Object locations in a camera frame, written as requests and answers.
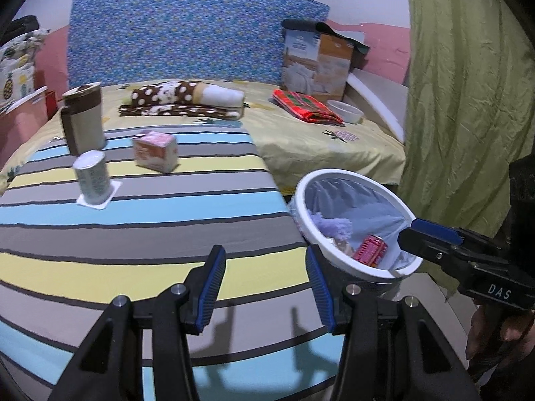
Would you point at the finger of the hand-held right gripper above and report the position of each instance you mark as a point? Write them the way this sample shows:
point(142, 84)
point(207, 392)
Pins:
point(434, 229)
point(426, 246)

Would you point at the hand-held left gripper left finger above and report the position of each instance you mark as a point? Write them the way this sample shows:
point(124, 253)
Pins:
point(211, 288)

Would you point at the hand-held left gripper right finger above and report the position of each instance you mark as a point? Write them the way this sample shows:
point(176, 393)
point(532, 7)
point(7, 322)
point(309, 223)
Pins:
point(322, 288)

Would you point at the white round trash bin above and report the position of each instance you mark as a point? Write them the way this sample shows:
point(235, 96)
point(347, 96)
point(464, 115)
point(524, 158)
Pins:
point(355, 269)

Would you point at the red drink can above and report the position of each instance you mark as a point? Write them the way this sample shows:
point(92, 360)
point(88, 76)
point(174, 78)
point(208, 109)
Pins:
point(370, 250)

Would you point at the long white foam net sleeve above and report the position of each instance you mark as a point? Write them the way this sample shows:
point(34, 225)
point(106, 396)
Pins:
point(334, 225)

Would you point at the person's right hand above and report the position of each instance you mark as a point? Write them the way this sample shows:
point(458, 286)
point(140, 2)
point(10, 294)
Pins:
point(480, 338)

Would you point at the clear bin liner bag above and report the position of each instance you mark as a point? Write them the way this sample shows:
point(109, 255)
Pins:
point(359, 204)

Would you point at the striped blanket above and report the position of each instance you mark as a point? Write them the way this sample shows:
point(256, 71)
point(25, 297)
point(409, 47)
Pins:
point(146, 234)

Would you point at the yellow bed sheet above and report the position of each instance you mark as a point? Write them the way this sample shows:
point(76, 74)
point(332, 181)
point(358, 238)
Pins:
point(326, 154)

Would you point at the white square coaster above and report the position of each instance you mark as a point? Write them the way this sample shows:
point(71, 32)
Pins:
point(113, 191)

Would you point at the green curtain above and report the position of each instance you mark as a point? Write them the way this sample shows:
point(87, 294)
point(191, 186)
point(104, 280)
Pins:
point(459, 92)

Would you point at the white bowl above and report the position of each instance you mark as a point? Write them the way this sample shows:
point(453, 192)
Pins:
point(345, 112)

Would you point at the pink tissue pack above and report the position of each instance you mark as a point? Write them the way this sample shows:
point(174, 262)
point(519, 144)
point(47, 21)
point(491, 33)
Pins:
point(154, 150)

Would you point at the pale green drink can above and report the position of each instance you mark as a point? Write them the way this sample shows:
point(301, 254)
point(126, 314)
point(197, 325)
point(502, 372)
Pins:
point(92, 179)

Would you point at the red plaid cloth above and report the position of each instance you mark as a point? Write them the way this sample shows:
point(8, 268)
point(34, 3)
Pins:
point(305, 106)

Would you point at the brown polka dot blanket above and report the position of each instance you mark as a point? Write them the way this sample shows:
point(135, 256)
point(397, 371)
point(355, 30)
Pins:
point(167, 100)

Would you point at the bedding package box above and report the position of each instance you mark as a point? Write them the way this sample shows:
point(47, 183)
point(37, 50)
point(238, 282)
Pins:
point(313, 67)

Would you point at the brown and beige mug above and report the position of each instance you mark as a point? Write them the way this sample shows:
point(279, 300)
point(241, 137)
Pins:
point(85, 121)

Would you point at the red box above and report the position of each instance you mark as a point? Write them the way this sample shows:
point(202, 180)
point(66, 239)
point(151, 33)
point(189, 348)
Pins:
point(51, 104)

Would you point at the pink storage box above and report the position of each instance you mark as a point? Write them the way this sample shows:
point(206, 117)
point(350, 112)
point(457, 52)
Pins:
point(21, 125)

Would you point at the blue patterned headboard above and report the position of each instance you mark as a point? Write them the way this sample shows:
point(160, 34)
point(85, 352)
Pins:
point(188, 33)

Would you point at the pineapple print quilt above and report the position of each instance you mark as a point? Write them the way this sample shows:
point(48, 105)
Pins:
point(16, 75)

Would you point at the black bag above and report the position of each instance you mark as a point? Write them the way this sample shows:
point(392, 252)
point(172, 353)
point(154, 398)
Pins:
point(16, 29)

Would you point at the white bed frame board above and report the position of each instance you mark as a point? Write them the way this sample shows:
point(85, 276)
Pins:
point(380, 100)

